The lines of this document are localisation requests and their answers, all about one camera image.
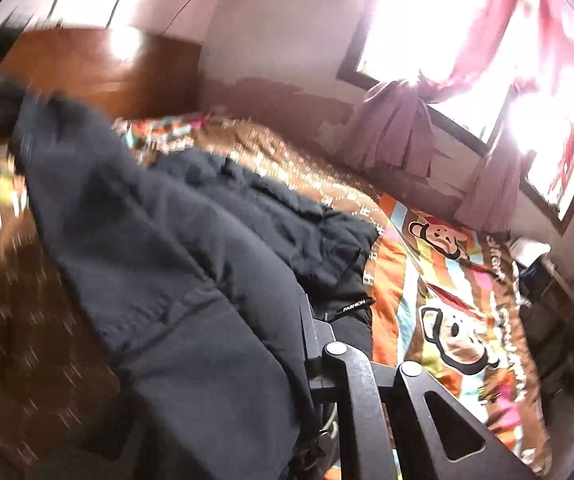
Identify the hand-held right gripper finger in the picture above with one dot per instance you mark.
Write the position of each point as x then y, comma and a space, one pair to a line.
354, 380

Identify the black padded jacket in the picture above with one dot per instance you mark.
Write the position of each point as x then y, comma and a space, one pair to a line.
167, 270

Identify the brown printed blanket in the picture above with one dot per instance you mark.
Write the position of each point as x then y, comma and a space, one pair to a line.
442, 310

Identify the cluttered dark desk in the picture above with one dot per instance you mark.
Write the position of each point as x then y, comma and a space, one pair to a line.
557, 320

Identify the white cloth bundle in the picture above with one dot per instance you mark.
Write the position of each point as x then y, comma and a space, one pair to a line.
529, 251

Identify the pink curtain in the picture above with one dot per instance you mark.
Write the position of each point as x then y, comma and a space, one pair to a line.
397, 125
497, 190

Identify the wooden headboard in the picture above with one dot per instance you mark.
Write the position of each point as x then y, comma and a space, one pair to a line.
107, 70

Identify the window with dark frame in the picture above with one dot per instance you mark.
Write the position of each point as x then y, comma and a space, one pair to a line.
442, 25

